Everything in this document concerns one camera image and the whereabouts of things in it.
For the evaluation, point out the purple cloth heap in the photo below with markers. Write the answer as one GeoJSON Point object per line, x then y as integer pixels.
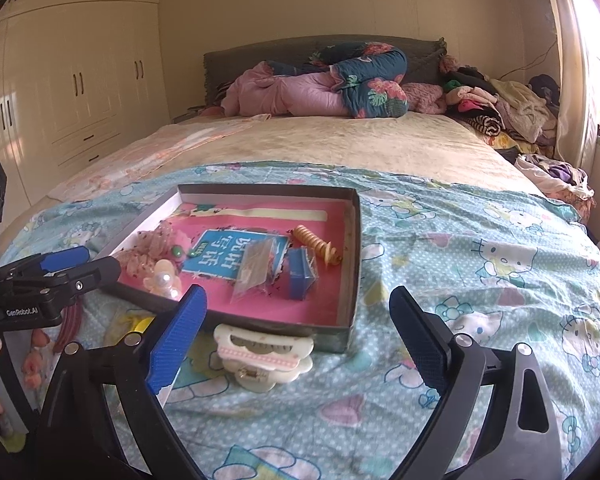
{"type": "Point", "coordinates": [560, 172]}

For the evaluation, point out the cream wardrobe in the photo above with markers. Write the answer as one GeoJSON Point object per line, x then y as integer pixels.
{"type": "Point", "coordinates": [80, 60]}

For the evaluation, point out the grey bed headboard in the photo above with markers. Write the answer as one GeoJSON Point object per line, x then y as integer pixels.
{"type": "Point", "coordinates": [260, 52]}

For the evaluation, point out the pile of clothes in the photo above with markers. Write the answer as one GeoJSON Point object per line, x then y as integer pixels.
{"type": "Point", "coordinates": [510, 105]}

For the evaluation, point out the dark blue floral quilt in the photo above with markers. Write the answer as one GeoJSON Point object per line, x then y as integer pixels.
{"type": "Point", "coordinates": [375, 72]}

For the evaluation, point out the shallow cardboard box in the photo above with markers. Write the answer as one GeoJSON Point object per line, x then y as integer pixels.
{"type": "Point", "coordinates": [280, 327]}

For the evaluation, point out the white claw hair clip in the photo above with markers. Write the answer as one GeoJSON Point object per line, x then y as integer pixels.
{"type": "Point", "coordinates": [260, 355]}

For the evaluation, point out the clear plastic bag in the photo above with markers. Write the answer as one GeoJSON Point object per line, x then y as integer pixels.
{"type": "Point", "coordinates": [255, 270]}

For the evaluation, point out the cream curtain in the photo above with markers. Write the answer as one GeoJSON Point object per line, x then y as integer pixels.
{"type": "Point", "coordinates": [572, 60]}

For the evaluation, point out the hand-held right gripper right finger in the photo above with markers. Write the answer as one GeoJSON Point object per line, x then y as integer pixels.
{"type": "Point", "coordinates": [420, 340]}

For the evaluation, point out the pink book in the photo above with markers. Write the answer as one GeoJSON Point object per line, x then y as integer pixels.
{"type": "Point", "coordinates": [330, 270]}

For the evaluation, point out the cartoon cat printed blanket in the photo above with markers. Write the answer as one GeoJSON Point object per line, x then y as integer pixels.
{"type": "Point", "coordinates": [480, 240]}

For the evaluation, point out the white flat hair pin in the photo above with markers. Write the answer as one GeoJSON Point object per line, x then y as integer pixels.
{"type": "Point", "coordinates": [172, 385]}

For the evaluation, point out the pink quilt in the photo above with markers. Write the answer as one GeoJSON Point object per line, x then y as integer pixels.
{"type": "Point", "coordinates": [290, 95]}

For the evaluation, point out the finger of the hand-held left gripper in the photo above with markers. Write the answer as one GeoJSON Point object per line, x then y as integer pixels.
{"type": "Point", "coordinates": [62, 260]}
{"type": "Point", "coordinates": [95, 272]}

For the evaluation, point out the yellow pearl flower clip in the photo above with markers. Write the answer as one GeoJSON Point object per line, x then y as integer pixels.
{"type": "Point", "coordinates": [162, 277]}

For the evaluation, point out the dark red hair comb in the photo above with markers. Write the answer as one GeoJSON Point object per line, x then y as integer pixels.
{"type": "Point", "coordinates": [70, 325]}

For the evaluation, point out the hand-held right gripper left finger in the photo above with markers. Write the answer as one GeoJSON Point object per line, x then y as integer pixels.
{"type": "Point", "coordinates": [177, 340]}

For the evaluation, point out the orange spiral hair clip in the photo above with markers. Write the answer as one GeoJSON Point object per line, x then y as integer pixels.
{"type": "Point", "coordinates": [312, 240]}

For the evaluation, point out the bed with beige sheet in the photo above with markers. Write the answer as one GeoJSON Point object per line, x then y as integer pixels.
{"type": "Point", "coordinates": [355, 145]}

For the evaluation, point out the pink floral sheet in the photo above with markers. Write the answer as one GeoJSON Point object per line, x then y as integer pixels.
{"type": "Point", "coordinates": [170, 145]}

